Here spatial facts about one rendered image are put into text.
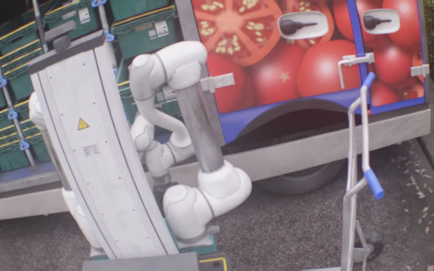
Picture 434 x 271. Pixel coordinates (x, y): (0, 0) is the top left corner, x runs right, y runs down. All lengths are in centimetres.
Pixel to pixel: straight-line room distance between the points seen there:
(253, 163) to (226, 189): 91
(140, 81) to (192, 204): 55
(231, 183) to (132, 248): 54
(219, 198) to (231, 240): 107
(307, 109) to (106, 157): 141
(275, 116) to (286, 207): 71
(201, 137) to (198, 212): 30
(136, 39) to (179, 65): 91
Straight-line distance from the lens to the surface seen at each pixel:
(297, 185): 335
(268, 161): 305
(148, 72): 191
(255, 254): 307
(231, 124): 288
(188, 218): 213
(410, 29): 291
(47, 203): 342
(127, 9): 276
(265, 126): 291
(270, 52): 270
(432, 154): 357
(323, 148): 308
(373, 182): 155
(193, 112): 203
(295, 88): 282
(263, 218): 330
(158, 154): 233
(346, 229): 180
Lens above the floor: 224
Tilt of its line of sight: 33 degrees down
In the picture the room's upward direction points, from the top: 14 degrees counter-clockwise
